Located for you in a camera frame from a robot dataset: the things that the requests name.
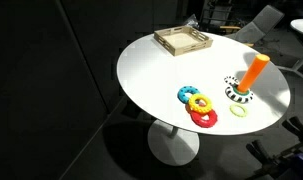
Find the orange stacking peg stand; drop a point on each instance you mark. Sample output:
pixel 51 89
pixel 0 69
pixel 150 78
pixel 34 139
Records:
pixel 254 71

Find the black equipment stand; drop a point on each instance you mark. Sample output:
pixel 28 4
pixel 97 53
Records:
pixel 291 160

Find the wooden tray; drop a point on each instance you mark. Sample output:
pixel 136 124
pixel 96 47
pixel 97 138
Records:
pixel 181 40

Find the grey chair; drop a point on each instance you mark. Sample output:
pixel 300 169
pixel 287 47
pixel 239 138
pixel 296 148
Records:
pixel 257 30

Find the small white round table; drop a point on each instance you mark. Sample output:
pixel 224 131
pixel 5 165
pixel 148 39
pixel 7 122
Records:
pixel 302 26

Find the white table pedestal base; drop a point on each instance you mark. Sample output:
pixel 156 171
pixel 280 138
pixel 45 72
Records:
pixel 171 146

